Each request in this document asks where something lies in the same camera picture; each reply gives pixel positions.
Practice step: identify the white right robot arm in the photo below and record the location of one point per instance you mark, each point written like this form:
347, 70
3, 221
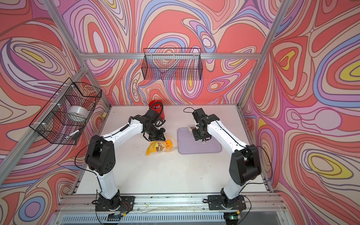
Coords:
244, 166

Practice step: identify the aluminium corner frame post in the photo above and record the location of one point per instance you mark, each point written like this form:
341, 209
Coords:
281, 13

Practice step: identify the lavender plastic tray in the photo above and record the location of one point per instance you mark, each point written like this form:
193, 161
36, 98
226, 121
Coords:
188, 145

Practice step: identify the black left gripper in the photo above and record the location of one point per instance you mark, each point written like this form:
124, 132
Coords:
161, 137

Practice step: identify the clear resealable bag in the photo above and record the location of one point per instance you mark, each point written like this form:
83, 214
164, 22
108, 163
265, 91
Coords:
156, 147

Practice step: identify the black wire basket on left wall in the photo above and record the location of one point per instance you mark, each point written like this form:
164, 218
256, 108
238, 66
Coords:
52, 123

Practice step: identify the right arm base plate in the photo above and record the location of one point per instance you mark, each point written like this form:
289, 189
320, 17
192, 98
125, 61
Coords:
220, 202

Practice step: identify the metal tongs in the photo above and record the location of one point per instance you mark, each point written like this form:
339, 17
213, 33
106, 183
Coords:
190, 129

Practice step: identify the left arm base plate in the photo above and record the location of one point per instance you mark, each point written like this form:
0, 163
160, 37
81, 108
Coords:
117, 204

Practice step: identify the black wire basket on wall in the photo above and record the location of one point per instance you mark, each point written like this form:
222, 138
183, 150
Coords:
52, 123
167, 63

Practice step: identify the red cup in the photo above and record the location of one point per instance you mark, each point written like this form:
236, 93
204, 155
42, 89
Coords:
158, 106

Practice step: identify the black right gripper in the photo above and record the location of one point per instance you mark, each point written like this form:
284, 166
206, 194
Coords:
197, 137

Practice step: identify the black wire basket on back wall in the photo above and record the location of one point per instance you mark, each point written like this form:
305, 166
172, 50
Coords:
167, 63

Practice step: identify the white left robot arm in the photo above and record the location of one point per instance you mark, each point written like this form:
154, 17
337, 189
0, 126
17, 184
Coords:
100, 156

